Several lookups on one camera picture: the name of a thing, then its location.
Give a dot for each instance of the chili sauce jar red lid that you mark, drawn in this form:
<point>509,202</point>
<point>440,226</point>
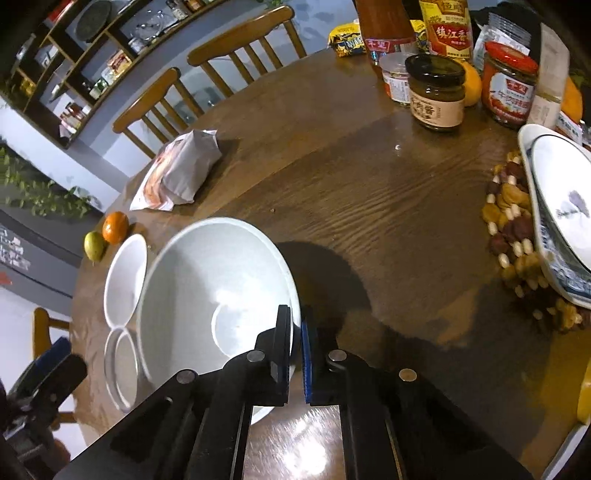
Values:
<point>508,87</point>

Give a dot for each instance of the black bag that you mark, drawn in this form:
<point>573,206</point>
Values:
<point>508,9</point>

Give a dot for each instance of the small clear plastic tub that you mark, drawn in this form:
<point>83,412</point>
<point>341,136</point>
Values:
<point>395,81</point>

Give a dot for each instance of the orange mandarin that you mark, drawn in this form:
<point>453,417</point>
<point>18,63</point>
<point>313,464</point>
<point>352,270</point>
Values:
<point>115,227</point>
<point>472,85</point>

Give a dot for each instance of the red yellow snack packet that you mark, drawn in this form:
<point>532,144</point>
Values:
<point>119,62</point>

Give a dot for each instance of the row of shelf bottles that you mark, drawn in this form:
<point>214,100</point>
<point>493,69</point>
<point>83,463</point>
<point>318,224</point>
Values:
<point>99,87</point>

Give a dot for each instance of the brown sauce jar black lid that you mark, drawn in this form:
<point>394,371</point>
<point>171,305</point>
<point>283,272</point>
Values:
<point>436,97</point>

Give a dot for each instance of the beaded wooden trivet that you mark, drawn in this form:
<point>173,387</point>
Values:
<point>508,203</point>

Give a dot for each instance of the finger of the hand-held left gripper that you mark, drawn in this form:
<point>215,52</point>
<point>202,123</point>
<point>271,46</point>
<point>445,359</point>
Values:
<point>51,353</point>
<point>69,371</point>

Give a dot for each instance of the green pear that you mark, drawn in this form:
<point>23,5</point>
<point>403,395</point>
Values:
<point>94,247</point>

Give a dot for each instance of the large yellow packet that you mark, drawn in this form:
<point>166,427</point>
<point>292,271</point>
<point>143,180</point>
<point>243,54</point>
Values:
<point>584,397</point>

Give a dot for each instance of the pink white snack bag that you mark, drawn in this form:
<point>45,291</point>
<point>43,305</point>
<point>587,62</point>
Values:
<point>184,170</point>

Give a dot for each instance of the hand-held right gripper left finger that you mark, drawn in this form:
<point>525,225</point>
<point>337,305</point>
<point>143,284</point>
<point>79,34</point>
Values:
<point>282,360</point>

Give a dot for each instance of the red sauce bottle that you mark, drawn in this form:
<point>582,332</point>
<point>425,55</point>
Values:
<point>383,23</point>

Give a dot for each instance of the large orange with leaf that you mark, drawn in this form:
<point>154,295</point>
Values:
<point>572,99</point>

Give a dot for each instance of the wooden wall shelf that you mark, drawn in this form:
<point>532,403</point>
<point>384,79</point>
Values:
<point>87,69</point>

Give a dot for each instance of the white printed packet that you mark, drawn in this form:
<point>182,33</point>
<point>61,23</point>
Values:
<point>569,127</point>

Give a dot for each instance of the large white bowl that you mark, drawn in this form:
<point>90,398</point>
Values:
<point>207,286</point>

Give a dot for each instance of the vinegar bottle yellow cap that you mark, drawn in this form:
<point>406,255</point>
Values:
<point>445,27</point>

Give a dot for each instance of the wooden chair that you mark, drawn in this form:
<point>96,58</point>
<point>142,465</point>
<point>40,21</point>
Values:
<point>240,37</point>
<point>41,332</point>
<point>147,99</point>

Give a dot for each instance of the blue white oval dish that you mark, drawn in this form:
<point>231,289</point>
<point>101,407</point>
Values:
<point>563,184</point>

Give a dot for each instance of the medium white bowl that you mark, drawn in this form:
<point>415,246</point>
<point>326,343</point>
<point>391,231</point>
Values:
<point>122,281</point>

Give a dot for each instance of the hanging green vine plant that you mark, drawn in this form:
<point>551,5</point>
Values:
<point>41,194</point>

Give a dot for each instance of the silver sachet bundle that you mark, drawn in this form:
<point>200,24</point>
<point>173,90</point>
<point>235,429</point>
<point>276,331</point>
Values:
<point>505,30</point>

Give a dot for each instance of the small deep white bowl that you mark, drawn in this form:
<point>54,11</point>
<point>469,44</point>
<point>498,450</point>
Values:
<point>121,369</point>

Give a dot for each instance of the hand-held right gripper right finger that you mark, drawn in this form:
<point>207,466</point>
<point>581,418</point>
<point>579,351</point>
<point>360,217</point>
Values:
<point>307,364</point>

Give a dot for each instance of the cluster of fridge photos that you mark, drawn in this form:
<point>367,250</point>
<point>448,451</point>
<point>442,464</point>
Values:
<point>14,249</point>

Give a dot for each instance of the grey refrigerator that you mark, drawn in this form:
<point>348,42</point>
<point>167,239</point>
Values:
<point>41,272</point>

